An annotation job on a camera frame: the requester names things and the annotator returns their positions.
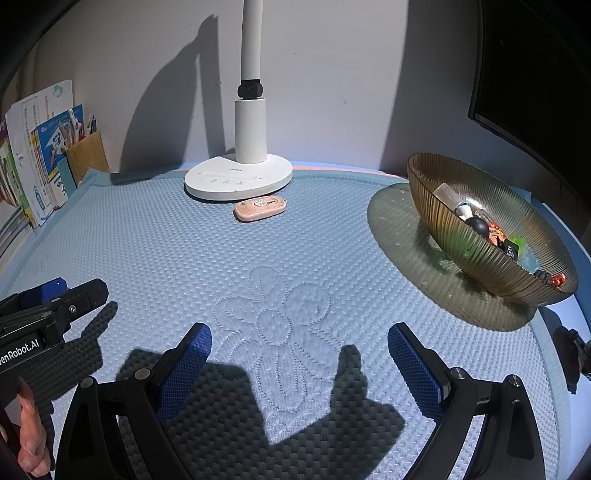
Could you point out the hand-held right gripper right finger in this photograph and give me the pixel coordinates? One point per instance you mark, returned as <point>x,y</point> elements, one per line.
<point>415,369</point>

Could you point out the person's left hand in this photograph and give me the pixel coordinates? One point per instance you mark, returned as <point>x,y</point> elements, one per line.
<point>30,434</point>

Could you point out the dark monitor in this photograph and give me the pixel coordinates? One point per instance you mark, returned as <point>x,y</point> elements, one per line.
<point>540,69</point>

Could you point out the light blue translucent figurine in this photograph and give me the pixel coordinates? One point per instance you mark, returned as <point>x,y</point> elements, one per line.
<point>530,265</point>

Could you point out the black round spiky figurine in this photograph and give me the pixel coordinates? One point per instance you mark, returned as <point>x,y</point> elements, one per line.
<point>549,279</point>

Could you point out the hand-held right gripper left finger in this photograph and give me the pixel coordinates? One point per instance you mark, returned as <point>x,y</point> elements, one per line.
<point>182,374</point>

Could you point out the white desk lamp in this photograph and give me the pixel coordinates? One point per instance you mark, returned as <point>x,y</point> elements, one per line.
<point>249,134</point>

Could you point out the clear plastic box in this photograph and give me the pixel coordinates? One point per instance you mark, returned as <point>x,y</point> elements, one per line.
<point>445,194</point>

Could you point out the row of books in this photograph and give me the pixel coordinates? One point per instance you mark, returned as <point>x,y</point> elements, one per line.
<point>32,166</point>

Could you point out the pink oval gadget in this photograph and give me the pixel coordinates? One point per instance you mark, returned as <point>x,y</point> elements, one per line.
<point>261,208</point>

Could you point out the bundle of pens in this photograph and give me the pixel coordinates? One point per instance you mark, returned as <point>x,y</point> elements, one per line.
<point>83,124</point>

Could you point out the light blue quilted mat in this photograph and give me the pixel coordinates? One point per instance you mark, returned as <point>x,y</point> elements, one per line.
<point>152,240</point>

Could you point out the pink capybara card box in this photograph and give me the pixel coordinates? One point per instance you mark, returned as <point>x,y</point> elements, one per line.
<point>496,235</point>

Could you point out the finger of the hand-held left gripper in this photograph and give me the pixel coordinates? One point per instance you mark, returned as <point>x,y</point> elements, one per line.
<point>83,297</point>
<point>46,290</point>

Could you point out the cardboard pen holder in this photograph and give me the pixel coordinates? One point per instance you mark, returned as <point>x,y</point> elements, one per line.
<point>90,157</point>

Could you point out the amber ribbed glass bowl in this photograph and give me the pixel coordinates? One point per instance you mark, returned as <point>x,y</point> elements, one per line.
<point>461,258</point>

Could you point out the green translucent figurine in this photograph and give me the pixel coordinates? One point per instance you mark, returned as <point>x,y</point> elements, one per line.
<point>521,244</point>

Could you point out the black lighter anchor print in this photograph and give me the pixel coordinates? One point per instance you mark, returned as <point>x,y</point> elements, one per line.
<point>511,249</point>

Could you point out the black clamp mount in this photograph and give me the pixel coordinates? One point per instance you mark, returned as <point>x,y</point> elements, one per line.
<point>572,355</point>

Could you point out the black-haired doll figurine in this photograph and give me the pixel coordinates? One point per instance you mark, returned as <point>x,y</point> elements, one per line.
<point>473,221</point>

